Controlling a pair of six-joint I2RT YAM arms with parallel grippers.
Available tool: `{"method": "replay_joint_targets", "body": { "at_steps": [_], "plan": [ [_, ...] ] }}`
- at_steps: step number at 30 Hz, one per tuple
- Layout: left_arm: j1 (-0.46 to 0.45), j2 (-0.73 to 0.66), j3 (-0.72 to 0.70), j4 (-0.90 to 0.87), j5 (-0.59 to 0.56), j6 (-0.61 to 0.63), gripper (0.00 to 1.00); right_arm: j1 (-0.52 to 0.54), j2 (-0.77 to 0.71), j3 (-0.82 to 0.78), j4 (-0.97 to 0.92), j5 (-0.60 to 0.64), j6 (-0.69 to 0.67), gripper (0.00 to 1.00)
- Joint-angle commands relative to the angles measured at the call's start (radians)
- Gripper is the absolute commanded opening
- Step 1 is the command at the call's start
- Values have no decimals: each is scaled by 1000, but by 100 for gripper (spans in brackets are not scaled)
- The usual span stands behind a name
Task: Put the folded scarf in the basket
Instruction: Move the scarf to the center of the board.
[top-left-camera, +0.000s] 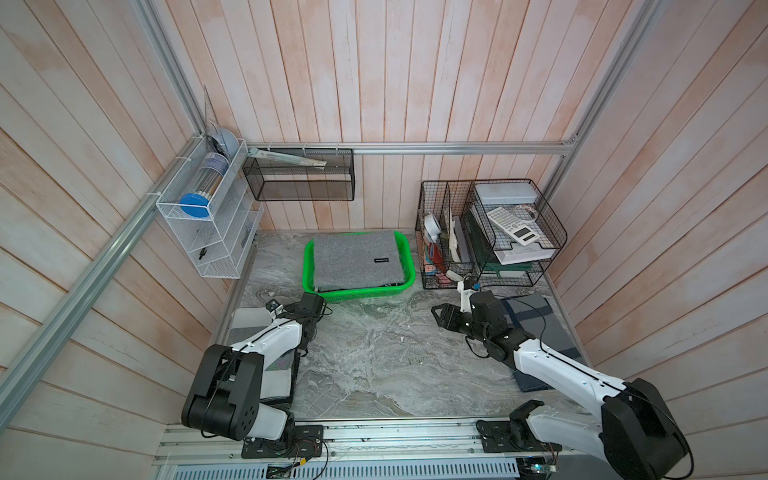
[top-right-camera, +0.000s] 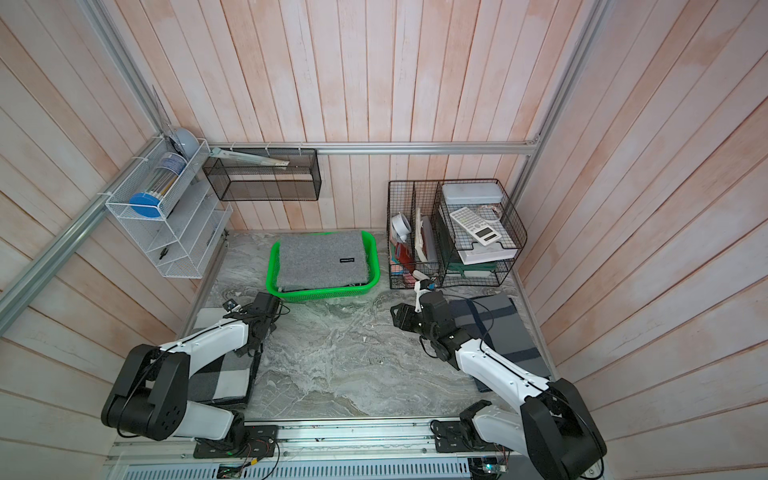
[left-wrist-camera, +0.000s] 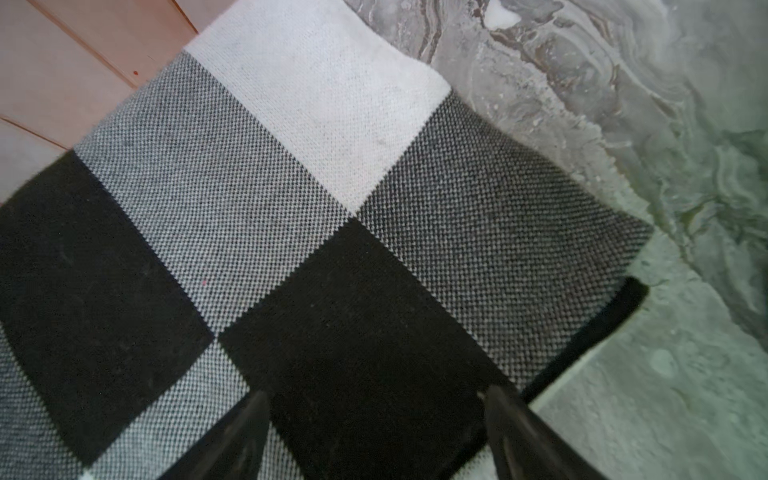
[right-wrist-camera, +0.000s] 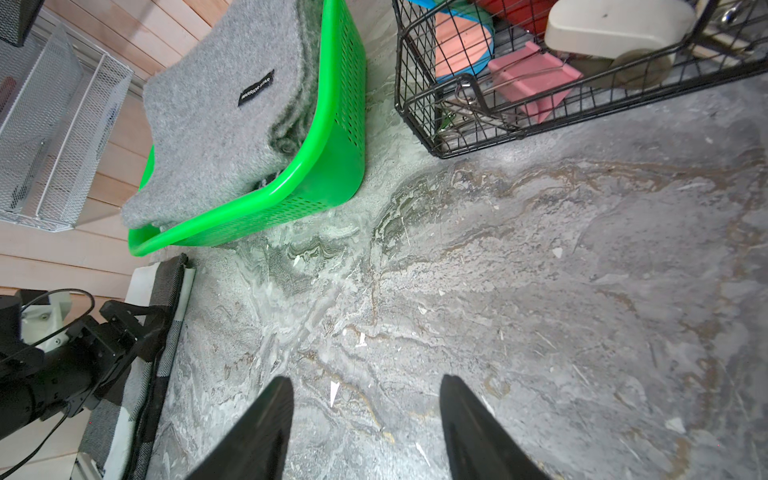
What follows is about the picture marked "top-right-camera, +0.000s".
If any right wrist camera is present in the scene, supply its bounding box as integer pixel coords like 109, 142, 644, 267
413, 279, 432, 313

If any white ruler strip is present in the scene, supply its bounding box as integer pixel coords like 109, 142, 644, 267
210, 147, 290, 167

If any navy grey striped scarf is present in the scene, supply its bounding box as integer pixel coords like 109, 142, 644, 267
449, 294, 552, 379

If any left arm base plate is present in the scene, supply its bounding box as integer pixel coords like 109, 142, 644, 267
193, 424, 278, 460

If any grey round disc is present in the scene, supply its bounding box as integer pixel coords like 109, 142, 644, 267
168, 127, 200, 160

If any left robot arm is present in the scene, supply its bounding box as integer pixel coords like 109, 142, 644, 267
101, 292, 282, 451

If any white tape roll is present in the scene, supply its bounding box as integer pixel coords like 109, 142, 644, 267
390, 212, 412, 244

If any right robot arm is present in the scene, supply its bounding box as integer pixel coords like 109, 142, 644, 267
390, 289, 607, 479

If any green plastic basket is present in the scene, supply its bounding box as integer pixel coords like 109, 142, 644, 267
266, 230, 380, 302

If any white wire wall shelf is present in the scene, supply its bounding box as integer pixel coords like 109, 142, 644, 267
106, 138, 232, 279

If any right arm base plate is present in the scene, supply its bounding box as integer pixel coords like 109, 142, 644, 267
429, 420, 498, 453

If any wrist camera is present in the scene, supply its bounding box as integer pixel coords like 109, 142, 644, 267
222, 298, 241, 312
413, 279, 432, 313

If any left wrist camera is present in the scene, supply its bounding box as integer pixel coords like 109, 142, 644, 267
222, 298, 241, 312

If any blue capped clear tube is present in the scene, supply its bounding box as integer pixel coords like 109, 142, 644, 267
129, 152, 187, 218

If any white box in organizer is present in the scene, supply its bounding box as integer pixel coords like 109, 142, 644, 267
442, 182, 504, 205

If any white calculator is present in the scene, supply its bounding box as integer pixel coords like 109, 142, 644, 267
450, 207, 502, 246

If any black wire desk organizer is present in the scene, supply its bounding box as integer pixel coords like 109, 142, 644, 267
387, 179, 528, 290

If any black mesh wall basket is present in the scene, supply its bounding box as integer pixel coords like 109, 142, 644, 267
203, 147, 322, 202

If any aluminium front rail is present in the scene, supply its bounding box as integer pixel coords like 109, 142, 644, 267
102, 417, 530, 479

